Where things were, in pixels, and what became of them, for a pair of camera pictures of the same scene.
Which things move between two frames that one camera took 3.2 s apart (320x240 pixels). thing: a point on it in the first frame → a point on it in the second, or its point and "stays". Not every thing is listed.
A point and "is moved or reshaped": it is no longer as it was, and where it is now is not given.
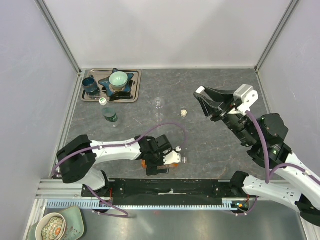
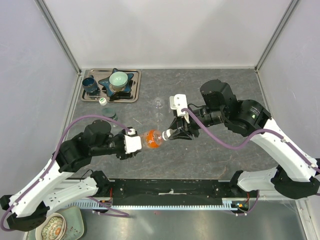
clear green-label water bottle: [108, 113] stays
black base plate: [166, 192] stays
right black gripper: [226, 104] → [181, 122]
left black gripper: [151, 169] → [124, 156]
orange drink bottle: [184, 161] is moved or reshaped
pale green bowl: [118, 80] stays
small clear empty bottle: [159, 115] stays
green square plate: [73, 219] stays
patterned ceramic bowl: [52, 226] stays
